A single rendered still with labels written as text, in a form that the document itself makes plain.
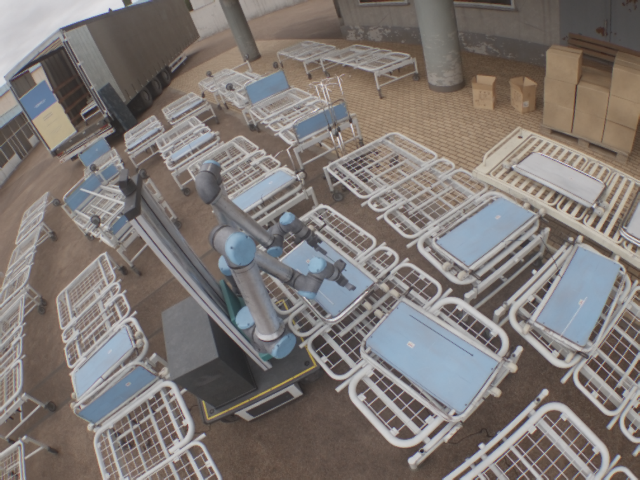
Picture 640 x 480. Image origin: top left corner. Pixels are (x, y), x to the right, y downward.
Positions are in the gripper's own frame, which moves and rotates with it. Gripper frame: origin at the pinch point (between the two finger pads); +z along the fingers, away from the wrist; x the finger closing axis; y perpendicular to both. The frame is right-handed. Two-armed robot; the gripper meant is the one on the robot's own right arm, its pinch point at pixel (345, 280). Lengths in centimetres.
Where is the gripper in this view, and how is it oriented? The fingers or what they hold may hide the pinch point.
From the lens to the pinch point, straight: 201.0
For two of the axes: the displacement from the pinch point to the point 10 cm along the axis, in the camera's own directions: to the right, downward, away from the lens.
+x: 5.7, 5.5, -6.1
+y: -6.4, 7.6, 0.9
